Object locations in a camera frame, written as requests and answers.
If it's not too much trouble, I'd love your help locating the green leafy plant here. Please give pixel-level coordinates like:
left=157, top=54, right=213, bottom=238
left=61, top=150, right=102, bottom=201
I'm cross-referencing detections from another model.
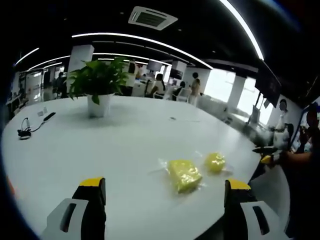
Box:
left=65, top=56, right=131, bottom=106

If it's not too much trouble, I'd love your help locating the black and white cable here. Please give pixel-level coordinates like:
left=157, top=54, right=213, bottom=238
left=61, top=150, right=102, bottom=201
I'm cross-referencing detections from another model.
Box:
left=16, top=116, right=46, bottom=140

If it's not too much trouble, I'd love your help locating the black slim remote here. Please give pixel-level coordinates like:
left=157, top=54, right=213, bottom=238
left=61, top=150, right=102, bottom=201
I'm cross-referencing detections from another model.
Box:
left=42, top=111, right=57, bottom=123

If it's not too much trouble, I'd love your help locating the white plant pot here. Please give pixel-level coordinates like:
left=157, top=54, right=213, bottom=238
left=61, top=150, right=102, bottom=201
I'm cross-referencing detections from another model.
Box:
left=86, top=92, right=116, bottom=119

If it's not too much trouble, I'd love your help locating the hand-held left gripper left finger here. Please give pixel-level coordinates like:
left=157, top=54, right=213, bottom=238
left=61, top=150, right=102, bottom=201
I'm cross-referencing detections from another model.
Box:
left=41, top=176, right=107, bottom=240

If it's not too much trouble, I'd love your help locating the large yellow silicone block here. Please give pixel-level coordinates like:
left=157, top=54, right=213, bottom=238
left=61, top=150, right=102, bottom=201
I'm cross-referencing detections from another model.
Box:
left=166, top=159, right=203, bottom=195

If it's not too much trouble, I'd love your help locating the small yellow silicone block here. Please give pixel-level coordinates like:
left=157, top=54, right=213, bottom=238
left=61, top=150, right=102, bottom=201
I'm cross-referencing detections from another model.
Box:
left=204, top=151, right=227, bottom=175

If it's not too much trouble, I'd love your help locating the long ceiling light strip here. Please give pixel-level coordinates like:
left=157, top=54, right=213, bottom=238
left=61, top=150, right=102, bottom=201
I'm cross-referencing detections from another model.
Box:
left=71, top=32, right=215, bottom=70
left=219, top=0, right=265, bottom=61

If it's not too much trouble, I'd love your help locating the ceiling air conditioner vent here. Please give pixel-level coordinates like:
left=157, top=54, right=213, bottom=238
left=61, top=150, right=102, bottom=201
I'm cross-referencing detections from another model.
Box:
left=127, top=5, right=179, bottom=32

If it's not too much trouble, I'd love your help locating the white office chair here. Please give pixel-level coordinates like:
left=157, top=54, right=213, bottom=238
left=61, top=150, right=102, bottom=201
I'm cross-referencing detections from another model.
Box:
left=172, top=87, right=192, bottom=103

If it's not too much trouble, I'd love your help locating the person's dark clothing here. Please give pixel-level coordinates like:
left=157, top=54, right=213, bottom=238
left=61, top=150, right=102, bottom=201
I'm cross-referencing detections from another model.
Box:
left=287, top=159, right=320, bottom=240

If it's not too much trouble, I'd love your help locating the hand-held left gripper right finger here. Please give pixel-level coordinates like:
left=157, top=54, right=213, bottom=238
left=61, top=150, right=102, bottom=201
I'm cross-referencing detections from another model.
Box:
left=223, top=178, right=291, bottom=240

